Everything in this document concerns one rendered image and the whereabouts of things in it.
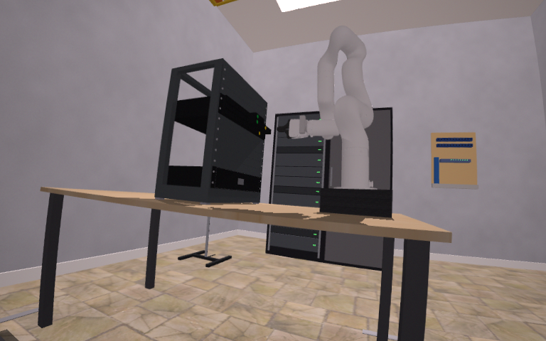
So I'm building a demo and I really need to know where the black server rack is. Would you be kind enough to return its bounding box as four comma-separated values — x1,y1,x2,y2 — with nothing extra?
154,58,271,205

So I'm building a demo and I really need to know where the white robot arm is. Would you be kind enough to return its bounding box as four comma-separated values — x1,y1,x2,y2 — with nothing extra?
299,26,376,189

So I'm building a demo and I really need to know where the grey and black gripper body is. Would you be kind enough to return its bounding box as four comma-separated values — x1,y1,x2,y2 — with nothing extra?
289,119,309,139

